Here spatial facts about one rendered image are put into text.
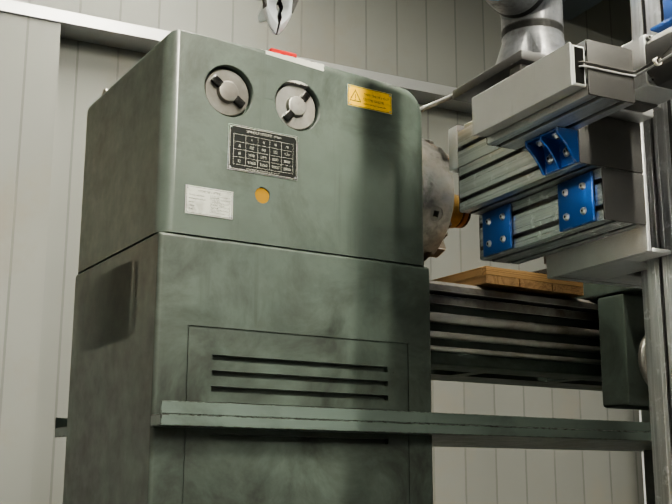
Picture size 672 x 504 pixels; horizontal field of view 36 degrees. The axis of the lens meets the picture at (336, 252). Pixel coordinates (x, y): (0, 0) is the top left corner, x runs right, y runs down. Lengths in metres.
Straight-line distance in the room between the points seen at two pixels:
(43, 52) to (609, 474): 3.88
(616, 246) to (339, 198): 0.56
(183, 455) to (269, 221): 0.47
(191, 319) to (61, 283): 3.15
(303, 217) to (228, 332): 0.28
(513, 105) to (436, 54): 4.49
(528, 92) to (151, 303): 0.75
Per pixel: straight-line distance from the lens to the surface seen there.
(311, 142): 2.06
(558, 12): 2.02
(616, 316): 2.54
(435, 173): 2.36
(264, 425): 1.87
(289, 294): 1.97
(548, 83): 1.64
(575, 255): 1.93
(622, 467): 6.43
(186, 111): 1.95
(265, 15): 2.16
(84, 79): 5.28
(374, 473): 2.03
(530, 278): 2.44
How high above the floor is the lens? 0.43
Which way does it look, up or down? 12 degrees up
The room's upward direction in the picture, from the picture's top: straight up
